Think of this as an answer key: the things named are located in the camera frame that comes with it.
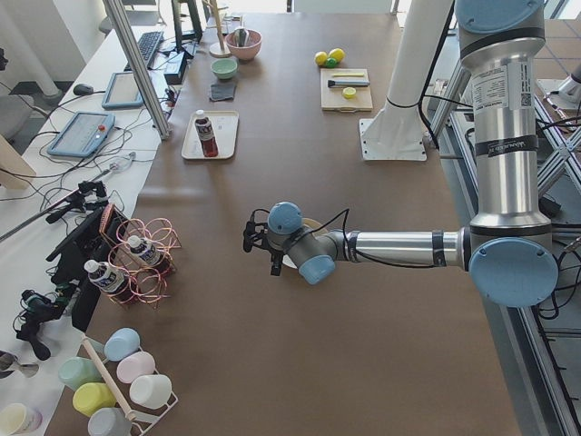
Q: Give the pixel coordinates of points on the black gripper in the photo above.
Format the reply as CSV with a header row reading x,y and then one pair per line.
x,y
275,257

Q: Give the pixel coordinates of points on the white plate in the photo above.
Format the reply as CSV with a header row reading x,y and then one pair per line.
x,y
319,229

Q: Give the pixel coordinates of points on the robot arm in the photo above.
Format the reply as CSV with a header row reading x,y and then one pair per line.
x,y
506,248

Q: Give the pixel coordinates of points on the cream rabbit tray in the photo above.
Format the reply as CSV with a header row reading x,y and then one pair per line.
x,y
225,124

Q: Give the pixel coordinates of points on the dark tea bottle on tray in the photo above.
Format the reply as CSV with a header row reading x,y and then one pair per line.
x,y
204,129

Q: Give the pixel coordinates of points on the bottle in rack upper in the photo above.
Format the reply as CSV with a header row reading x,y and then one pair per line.
x,y
149,254

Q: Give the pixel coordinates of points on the bottle in rack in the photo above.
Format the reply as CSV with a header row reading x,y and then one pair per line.
x,y
110,279
149,254

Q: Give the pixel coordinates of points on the bottle in rack lower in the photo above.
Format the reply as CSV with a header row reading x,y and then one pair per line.
x,y
110,279

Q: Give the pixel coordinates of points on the grey folded cloth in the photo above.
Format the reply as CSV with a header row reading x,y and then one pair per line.
x,y
222,91

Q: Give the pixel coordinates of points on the blue cup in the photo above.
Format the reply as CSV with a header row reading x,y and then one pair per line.
x,y
121,344

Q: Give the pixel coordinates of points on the green bowl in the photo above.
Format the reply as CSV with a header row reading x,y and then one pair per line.
x,y
225,68

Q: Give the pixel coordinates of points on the steel muddler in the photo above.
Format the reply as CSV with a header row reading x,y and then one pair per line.
x,y
336,83

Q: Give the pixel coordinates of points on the wooden cutting board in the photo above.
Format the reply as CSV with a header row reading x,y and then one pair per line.
x,y
331,99

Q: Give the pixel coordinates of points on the lemon half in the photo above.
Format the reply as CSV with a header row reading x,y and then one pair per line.
x,y
349,92

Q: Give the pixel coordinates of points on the pink cup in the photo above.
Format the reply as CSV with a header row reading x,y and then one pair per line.
x,y
135,365

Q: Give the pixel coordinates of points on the yellow plastic knife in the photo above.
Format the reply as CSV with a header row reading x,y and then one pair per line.
x,y
348,74

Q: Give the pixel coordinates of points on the white cup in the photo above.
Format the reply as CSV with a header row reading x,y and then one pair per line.
x,y
151,391

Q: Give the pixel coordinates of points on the wooden mug tree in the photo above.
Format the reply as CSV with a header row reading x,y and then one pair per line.
x,y
218,49

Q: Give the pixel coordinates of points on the yellow lemon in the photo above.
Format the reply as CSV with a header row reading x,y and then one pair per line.
x,y
320,58
337,54

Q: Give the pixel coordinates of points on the pink bowl with ice cubes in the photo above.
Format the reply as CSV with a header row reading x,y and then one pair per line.
x,y
247,52

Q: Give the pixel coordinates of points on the blue teach pendant far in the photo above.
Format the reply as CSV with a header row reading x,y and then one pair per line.
x,y
122,92

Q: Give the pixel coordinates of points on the steel ice scoop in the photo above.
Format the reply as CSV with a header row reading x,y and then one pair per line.
x,y
241,36

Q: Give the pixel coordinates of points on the black keyboard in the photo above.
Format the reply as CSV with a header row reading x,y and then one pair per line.
x,y
148,45

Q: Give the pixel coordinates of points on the pale green cup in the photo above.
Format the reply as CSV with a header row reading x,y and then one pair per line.
x,y
78,371

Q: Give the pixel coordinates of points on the computer mouse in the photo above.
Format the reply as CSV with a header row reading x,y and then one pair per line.
x,y
83,90

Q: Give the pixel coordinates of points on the yellow cup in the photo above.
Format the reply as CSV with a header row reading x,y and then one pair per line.
x,y
92,397

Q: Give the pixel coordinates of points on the grey cup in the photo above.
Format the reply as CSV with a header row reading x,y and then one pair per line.
x,y
109,422

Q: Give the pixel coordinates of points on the copper wire bottle rack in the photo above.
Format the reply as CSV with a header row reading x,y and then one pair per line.
x,y
147,285

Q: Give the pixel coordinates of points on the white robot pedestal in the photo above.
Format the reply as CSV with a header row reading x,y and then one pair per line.
x,y
396,132

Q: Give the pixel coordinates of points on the aluminium frame post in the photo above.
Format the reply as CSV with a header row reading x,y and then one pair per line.
x,y
123,29

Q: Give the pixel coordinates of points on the white wire cup rack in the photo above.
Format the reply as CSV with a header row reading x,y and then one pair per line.
x,y
143,420

